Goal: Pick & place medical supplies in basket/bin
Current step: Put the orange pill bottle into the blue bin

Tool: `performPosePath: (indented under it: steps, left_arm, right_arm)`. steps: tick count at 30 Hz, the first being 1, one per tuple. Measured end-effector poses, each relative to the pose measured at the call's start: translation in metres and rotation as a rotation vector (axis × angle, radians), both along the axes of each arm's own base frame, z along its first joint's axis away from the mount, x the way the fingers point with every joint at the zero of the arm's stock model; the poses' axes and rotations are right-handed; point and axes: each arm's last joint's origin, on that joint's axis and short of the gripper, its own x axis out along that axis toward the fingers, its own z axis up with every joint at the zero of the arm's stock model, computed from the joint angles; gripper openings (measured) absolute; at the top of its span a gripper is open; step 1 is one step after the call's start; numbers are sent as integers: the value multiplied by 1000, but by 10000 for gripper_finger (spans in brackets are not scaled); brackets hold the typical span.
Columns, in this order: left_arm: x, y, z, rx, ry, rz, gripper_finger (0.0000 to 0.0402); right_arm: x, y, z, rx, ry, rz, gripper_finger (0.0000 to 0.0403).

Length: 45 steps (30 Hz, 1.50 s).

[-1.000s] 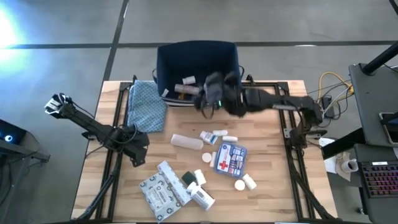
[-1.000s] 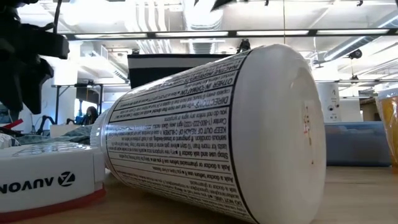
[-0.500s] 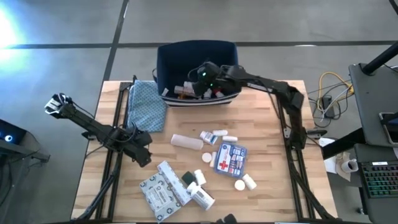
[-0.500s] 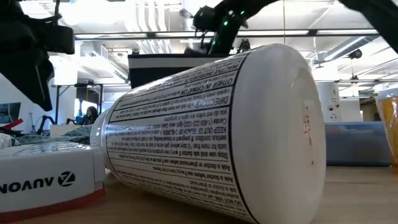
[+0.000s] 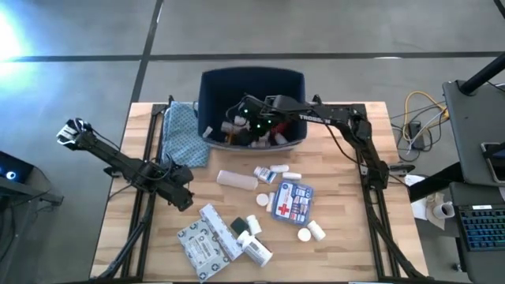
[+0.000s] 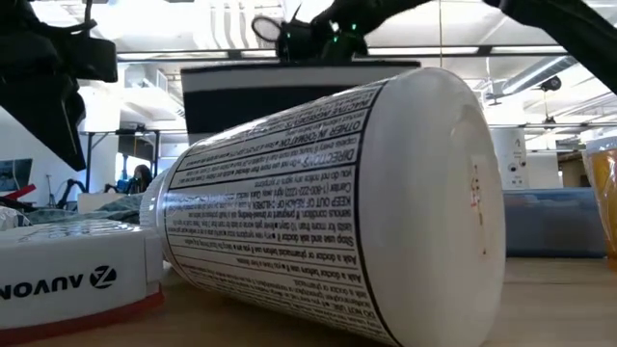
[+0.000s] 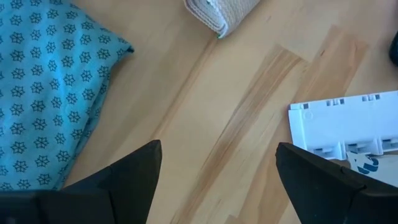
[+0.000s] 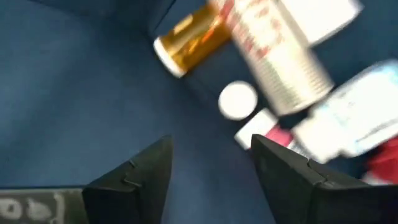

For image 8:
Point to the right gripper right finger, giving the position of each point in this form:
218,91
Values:
304,199

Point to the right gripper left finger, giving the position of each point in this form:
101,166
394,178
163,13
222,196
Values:
136,193

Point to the white bottle maroon label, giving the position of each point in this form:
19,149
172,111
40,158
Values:
264,130

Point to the red bottle white cap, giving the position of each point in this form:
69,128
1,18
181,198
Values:
385,161

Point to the white bottle blue label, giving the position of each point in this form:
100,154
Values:
351,115

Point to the navy white striped fabric basket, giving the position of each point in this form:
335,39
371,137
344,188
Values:
77,93

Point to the white round cap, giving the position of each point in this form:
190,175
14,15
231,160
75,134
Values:
237,100

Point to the tall white bottle red print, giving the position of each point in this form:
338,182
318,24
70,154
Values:
273,59

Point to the amber pill bottle white cap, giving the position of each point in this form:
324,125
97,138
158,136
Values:
189,40

